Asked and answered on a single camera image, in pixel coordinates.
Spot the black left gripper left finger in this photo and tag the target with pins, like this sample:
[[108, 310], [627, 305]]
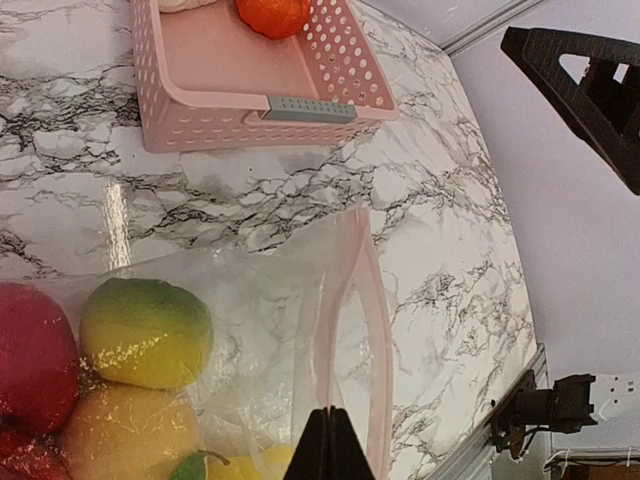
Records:
[[310, 460]]

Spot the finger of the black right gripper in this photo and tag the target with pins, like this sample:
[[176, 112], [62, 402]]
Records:
[[592, 82]]

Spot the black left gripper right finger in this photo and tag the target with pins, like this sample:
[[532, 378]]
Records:
[[347, 460]]

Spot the yellow fake lemon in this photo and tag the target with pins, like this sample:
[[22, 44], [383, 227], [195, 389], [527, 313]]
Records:
[[271, 463]]

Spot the clear zip top bag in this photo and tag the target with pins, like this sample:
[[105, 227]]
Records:
[[303, 327]]

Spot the peach fake fruit with leaf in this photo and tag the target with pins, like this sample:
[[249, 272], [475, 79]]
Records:
[[124, 432]]

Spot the orange fake pumpkin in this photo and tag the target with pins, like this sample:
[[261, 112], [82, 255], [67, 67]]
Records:
[[275, 19]]

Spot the orange red fake fruit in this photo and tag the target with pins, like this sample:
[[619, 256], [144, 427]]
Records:
[[23, 457]]

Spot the red fake pepper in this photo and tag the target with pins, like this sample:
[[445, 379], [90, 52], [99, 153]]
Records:
[[39, 360]]

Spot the pink perforated plastic basket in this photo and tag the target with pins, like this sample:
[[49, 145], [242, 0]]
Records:
[[205, 80]]

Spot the front aluminium rail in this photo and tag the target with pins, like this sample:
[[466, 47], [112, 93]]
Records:
[[474, 457]]

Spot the right aluminium frame post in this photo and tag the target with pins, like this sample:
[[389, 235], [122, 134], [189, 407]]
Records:
[[488, 25]]

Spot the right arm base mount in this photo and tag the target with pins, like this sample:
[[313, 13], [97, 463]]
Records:
[[517, 418]]

